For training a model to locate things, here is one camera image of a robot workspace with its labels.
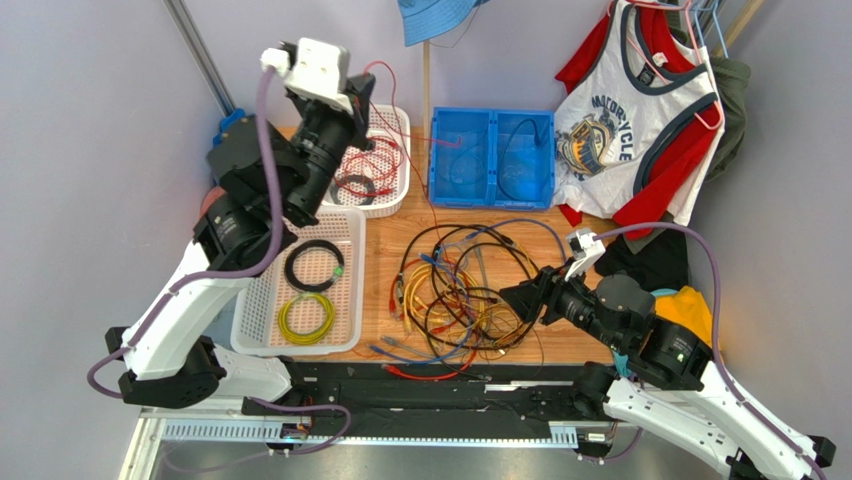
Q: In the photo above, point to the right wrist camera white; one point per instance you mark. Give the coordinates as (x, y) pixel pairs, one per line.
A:
(586, 250)

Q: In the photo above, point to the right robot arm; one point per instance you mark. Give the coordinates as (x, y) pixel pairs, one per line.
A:
(679, 394)

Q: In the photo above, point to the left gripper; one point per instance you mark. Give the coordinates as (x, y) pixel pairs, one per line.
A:
(359, 93)

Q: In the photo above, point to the blue plastic crate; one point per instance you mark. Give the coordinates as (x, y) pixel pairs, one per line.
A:
(492, 159)

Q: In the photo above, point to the white perforated basket near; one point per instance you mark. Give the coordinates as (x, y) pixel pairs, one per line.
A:
(309, 302)

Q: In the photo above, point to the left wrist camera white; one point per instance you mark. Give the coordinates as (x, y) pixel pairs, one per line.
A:
(312, 70)

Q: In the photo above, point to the olive green garment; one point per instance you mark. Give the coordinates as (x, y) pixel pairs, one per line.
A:
(732, 79)

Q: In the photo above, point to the wooden pole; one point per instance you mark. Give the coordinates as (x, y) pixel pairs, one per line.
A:
(426, 93)

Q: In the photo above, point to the red shirt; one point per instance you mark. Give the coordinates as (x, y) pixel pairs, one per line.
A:
(666, 200)

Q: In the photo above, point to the white perforated basket far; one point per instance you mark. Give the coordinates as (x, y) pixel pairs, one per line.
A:
(388, 164)

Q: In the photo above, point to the white motorcycle tank top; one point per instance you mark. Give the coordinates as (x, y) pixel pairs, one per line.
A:
(632, 133)

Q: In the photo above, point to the teal cloth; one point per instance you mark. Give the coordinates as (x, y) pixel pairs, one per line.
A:
(621, 365)

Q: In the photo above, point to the blue cloth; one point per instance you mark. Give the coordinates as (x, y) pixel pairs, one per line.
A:
(235, 117)

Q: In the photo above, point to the pink cloth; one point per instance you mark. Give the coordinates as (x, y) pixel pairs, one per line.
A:
(210, 198)

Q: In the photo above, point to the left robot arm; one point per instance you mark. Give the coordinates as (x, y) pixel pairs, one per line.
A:
(271, 187)

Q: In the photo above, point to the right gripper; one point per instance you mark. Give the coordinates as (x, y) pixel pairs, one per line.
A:
(549, 296)

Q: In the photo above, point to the yellow shirt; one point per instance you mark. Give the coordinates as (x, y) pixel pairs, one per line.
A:
(686, 307)

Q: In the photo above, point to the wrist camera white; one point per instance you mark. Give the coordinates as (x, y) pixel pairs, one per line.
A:
(586, 250)
(312, 70)

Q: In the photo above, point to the blue bucket hat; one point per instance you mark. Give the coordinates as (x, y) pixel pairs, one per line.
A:
(423, 20)

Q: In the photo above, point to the black coil in far basket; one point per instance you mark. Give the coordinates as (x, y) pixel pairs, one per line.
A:
(360, 187)

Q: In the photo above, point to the white perforated basket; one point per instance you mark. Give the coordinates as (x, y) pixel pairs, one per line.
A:
(388, 164)
(309, 302)

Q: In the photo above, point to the black garment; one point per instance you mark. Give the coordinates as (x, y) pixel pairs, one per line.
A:
(657, 261)

